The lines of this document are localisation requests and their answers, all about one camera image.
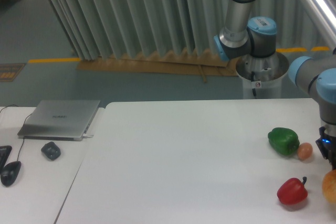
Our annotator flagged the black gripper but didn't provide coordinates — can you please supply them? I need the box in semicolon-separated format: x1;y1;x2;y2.
316;126;335;169

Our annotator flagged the orange triangular bread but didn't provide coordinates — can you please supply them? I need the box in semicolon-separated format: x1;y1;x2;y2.
322;170;336;204

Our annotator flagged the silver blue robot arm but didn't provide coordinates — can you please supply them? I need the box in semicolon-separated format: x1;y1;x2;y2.
214;0;335;166

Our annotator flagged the brown egg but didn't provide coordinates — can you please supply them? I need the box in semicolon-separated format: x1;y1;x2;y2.
297;143;313;161

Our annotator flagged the green bell pepper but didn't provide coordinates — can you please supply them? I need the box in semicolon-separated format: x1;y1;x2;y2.
267;127;300;156

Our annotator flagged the red bell pepper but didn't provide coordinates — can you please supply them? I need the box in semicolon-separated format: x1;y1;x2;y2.
277;176;308;205

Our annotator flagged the brown cardboard sheet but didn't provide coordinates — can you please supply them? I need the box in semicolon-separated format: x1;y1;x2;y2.
77;49;237;82

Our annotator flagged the white usb plug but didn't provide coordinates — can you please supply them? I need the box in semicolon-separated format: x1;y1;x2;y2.
82;134;94;138

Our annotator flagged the grey-green pleated curtain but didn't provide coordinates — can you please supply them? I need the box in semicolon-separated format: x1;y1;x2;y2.
49;0;328;61

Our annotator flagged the silver laptop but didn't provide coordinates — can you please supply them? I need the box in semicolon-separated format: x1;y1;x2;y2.
17;100;100;141

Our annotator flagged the black round controller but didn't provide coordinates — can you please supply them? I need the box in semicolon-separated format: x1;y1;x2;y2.
41;142;61;161

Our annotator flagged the black computer mouse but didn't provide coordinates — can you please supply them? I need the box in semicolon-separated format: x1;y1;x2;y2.
1;161;22;187

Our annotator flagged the black keyboard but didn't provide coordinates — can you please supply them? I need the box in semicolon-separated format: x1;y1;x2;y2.
0;145;12;170

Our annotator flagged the black mouse cable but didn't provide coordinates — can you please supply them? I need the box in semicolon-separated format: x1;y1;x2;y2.
0;104;38;162

